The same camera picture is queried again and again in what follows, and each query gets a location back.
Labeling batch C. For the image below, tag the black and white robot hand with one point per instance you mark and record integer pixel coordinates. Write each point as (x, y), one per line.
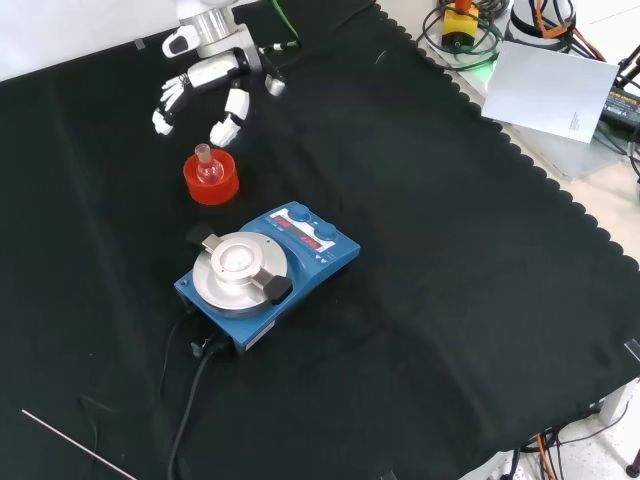
(212, 72)

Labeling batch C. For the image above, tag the clear glass round-bottom flask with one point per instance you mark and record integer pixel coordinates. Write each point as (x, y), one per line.
(202, 152)

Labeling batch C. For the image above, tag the orange ribbed flask stand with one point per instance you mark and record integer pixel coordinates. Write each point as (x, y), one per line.
(212, 195)

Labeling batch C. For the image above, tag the grey tape piece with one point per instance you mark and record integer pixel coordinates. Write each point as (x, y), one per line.
(140, 44)

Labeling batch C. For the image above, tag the blue-base heater with steel plate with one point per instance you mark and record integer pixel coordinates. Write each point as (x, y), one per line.
(310, 270)

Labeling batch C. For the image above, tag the yellow stop button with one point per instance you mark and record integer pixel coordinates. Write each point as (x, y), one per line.
(460, 27)

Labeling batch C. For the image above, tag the black bench cloth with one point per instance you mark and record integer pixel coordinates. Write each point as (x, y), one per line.
(425, 225)

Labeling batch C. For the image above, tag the pale grey board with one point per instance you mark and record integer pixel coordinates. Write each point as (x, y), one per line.
(545, 90)

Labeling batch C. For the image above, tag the pale grey box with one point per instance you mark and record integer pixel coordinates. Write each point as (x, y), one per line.
(565, 155)

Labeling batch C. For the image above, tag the thin metal probe rod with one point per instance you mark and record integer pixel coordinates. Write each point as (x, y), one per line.
(75, 442)

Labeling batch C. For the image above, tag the black power adapter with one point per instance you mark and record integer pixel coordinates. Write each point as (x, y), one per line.
(622, 107)

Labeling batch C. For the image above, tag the clear cloth clip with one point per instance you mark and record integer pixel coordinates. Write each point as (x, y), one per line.
(389, 475)
(633, 349)

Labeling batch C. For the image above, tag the white bench leg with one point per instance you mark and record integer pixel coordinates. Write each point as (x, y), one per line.
(615, 400)

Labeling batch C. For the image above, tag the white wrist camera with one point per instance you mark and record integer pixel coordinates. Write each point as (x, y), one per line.
(177, 44)

